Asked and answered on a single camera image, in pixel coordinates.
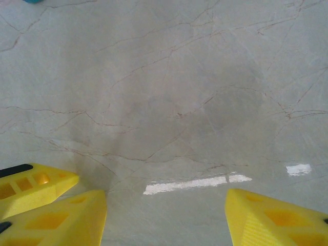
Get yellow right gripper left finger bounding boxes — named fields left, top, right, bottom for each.
left=0, top=189, right=108, bottom=246

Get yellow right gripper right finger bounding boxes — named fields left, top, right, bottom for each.
left=224, top=188, right=328, bottom=246

